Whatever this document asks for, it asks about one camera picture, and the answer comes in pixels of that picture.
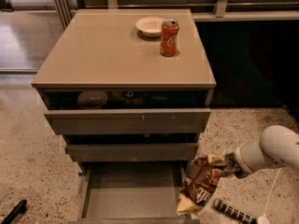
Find brown chip bag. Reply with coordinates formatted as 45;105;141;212
177;155;226;216

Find grey bottom drawer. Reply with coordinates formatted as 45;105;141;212
68;161;199;224

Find grey drawer cabinet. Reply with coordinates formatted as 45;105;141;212
31;8;218;173

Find grey drawer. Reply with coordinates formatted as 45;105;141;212
65;133;199;162
68;161;199;224
45;91;210;135

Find white bowl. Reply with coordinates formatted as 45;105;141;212
135;17;164;37

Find orange soda can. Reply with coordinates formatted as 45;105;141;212
160;20;179;57

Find dark round object in drawer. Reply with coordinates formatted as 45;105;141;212
77;91;108;109

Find white cable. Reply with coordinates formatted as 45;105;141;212
257;168;283;224

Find black striped cylinder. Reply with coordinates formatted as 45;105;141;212
213;199;257;224

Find black handle on floor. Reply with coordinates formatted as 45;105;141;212
1;200;27;224

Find grey middle drawer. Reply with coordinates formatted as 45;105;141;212
65;133;199;162

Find grey top drawer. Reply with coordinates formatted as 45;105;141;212
45;91;210;135

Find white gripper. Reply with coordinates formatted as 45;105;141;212
207;140;283;179

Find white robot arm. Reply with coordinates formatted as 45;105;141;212
207;125;299;178

